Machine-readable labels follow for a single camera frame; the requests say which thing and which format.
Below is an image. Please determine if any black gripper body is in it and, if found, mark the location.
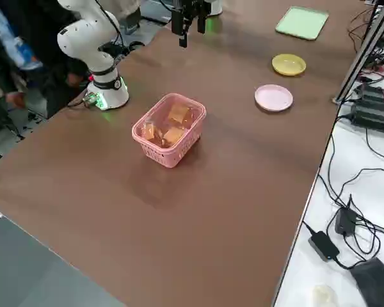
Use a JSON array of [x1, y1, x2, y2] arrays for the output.
[[177, 0, 212, 20]]

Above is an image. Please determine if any clear-wrapped bread pack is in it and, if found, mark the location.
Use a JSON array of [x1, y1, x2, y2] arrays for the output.
[[141, 123, 158, 141], [162, 127, 186, 145], [168, 104, 193, 124]]

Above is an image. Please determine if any green rectangular tray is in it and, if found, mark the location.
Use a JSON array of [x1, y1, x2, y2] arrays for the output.
[[274, 5, 330, 42]]

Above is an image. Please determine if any small pink plastic basket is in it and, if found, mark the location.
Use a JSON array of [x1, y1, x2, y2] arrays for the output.
[[131, 93, 207, 169]]

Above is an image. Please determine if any yellow round plate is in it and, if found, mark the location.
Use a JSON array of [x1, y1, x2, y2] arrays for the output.
[[271, 53, 307, 77]]

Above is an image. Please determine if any pinkish white round plate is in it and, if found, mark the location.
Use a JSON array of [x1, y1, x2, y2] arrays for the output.
[[254, 84, 294, 113]]

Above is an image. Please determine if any person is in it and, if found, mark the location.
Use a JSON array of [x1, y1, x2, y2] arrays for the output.
[[0, 0, 90, 120], [113, 0, 142, 35]]

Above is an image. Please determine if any black power supply unit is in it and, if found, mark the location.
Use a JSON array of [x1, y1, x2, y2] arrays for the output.
[[349, 104, 384, 136], [354, 83, 384, 111]]

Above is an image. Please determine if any small black power adapter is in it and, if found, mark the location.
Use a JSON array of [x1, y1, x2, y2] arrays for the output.
[[334, 194, 358, 238]]

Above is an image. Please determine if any black power brick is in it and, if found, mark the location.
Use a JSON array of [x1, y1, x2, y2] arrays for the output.
[[308, 230, 341, 263]]

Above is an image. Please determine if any crumpled clear plastic wrap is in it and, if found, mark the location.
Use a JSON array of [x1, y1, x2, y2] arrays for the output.
[[312, 283, 337, 305]]

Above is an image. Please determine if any dark grey pouch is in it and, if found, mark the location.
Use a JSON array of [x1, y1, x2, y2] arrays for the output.
[[349, 257, 384, 307]]

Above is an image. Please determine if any aluminium frame post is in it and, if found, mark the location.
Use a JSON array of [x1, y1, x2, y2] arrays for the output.
[[332, 0, 384, 105]]

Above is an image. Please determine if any cable hub with plugs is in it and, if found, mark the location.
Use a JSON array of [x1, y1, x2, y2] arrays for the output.
[[360, 47, 384, 81]]

